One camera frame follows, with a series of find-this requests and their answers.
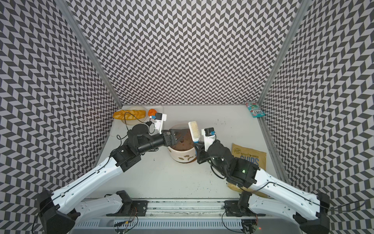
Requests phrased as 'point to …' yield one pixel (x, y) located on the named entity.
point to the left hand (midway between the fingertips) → (182, 135)
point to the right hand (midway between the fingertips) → (196, 147)
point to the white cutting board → (119, 128)
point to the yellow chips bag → (259, 158)
